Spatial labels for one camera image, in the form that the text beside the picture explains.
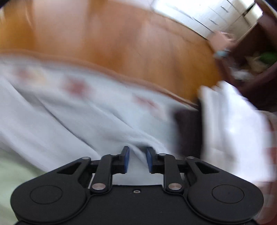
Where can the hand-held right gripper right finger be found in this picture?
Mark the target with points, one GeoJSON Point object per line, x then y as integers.
{"type": "Point", "coordinates": [149, 160]}

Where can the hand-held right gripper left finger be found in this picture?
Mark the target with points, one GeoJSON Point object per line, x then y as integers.
{"type": "Point", "coordinates": [126, 160]}

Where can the light grey t-shirt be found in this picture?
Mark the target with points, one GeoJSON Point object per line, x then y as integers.
{"type": "Point", "coordinates": [86, 134]}

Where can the dark brown folded garment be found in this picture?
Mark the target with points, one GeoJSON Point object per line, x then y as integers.
{"type": "Point", "coordinates": [186, 129]}

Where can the white folded garment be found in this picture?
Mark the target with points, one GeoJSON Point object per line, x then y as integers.
{"type": "Point", "coordinates": [233, 129]}

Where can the dark wooden desk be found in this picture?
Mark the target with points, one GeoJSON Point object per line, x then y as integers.
{"type": "Point", "coordinates": [255, 95]}

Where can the light blue bottle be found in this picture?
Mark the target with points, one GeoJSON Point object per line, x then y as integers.
{"type": "Point", "coordinates": [221, 54]}

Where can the white plastic wrap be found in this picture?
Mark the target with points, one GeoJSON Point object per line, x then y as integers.
{"type": "Point", "coordinates": [248, 67]}

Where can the green item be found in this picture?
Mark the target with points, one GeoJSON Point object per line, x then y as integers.
{"type": "Point", "coordinates": [268, 58]}

